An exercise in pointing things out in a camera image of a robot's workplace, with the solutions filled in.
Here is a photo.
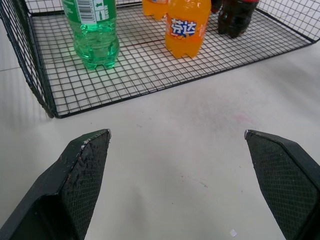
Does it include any orange Fanta soda bottle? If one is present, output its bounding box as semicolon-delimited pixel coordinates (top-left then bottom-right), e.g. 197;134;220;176
164;0;212;60
141;0;169;22

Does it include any black wire basket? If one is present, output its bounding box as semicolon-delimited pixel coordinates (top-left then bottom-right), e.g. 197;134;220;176
0;0;320;119

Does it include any green soda bottle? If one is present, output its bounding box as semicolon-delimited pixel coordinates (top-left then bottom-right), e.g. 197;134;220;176
61;0;120;71

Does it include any dark cola bottle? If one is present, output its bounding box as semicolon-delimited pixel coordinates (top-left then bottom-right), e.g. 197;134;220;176
217;0;260;39
210;0;223;14

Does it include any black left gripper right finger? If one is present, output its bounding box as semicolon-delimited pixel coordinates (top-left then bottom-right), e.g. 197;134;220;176
244;129;320;240

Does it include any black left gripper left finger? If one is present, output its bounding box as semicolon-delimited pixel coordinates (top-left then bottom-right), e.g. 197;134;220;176
0;128;112;240

